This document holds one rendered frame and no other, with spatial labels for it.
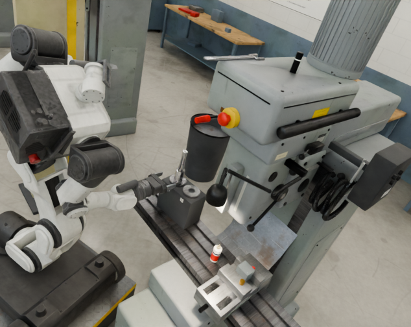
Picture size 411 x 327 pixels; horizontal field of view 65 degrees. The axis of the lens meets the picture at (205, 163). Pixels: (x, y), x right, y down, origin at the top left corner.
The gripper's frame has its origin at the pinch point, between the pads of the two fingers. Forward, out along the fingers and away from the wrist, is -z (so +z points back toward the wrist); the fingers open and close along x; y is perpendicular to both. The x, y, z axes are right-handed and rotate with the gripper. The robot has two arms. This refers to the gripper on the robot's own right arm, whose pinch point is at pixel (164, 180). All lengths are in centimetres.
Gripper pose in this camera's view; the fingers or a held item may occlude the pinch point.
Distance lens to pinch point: 159.8
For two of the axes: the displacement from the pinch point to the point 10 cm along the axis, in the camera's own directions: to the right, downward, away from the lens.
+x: -6.9, -5.4, 4.8
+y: -2.4, 7.9, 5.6
